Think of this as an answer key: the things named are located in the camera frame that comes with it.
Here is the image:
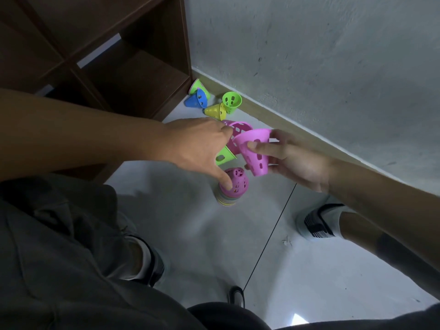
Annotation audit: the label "person's right hand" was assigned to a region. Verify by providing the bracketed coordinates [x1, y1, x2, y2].
[245, 130, 336, 193]

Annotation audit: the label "green perforated plastic cone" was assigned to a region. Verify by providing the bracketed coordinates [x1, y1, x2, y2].
[215, 146, 238, 166]
[222, 91, 243, 114]
[189, 78, 211, 100]

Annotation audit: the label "brown wooden shelf unit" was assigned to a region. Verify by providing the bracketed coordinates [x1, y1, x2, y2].
[0, 0, 193, 184]

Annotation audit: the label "black shirt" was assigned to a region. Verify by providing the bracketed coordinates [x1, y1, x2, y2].
[187, 302, 440, 330]

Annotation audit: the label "blue perforated plastic cone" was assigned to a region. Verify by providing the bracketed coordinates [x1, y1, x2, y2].
[184, 88, 209, 109]

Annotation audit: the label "stack of colourful plastic cones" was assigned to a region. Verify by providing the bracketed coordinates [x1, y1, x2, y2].
[215, 167, 249, 207]

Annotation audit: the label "person's left forearm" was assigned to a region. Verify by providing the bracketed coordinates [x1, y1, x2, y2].
[0, 88, 169, 182]

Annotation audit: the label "person's right leg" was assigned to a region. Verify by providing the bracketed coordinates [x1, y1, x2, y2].
[338, 211, 440, 302]

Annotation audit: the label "person's right forearm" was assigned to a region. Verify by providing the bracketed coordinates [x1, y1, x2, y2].
[325, 158, 440, 268]

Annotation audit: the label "grey trousers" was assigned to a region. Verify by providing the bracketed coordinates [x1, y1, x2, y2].
[0, 175, 207, 330]

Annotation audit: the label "white black sneaker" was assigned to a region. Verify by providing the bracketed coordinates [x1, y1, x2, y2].
[296, 203, 344, 242]
[132, 237, 171, 288]

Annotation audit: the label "small black strap loop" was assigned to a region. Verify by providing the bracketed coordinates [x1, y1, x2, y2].
[228, 286, 245, 308]

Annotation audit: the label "person's left hand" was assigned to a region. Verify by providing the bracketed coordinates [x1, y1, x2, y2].
[164, 117, 235, 191]

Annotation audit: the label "pink perforated plastic cone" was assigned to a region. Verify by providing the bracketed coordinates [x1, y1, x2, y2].
[233, 128, 273, 177]
[222, 120, 254, 156]

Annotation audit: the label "yellow perforated plastic cone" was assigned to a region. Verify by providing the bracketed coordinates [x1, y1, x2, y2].
[204, 103, 227, 121]

